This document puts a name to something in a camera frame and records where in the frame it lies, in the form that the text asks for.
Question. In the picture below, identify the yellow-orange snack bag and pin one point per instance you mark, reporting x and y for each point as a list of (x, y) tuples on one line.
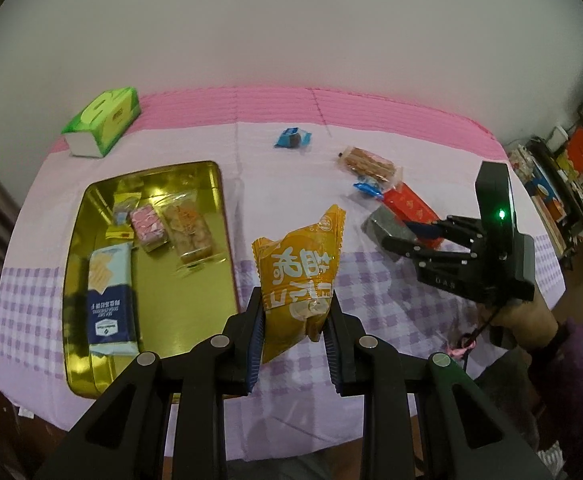
[(296, 280)]

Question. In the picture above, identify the blue box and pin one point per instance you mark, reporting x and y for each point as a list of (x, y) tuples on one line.
[(544, 195)]

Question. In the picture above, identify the person's right forearm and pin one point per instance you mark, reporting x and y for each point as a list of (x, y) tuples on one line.
[(576, 385)]

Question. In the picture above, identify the blue cracker packet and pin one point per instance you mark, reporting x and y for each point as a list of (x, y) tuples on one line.
[(111, 300)]

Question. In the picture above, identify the red snack packet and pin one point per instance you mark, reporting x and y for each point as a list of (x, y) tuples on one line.
[(411, 205)]

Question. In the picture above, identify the clear pack of fried dough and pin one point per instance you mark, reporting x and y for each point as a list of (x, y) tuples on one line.
[(189, 230)]

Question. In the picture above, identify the floral glass jar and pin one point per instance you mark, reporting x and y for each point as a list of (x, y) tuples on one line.
[(521, 162)]

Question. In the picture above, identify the green tissue pack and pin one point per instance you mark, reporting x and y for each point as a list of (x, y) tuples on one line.
[(104, 120)]

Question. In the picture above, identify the small blue-white candy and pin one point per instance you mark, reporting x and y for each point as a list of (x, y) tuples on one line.
[(122, 217)]

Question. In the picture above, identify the pink patterned snack packet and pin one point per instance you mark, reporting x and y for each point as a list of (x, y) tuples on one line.
[(149, 227)]

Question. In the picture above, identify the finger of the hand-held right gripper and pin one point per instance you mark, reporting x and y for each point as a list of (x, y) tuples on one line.
[(451, 227), (421, 256)]

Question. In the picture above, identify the grey silver snack block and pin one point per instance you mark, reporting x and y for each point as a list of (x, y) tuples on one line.
[(386, 222)]

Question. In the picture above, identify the dark snack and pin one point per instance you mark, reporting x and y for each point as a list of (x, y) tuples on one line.
[(292, 138)]

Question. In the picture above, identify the small blue-white snack packet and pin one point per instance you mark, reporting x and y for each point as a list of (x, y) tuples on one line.
[(370, 188)]

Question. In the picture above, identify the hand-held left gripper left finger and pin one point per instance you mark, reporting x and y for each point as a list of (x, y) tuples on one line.
[(257, 345)]

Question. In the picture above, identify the gold tin box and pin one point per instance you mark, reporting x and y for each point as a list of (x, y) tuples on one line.
[(101, 210)]

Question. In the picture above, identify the clear packet of brown biscuits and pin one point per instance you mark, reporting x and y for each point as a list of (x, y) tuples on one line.
[(371, 162)]

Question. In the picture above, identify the dark side table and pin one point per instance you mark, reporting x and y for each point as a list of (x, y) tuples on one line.
[(571, 220)]

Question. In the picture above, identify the person's right hand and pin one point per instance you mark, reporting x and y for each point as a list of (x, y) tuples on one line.
[(521, 325)]

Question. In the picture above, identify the small yellow candy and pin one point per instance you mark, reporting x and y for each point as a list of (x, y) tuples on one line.
[(126, 201), (120, 234)]

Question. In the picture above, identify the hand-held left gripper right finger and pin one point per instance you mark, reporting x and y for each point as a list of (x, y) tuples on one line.
[(332, 355)]

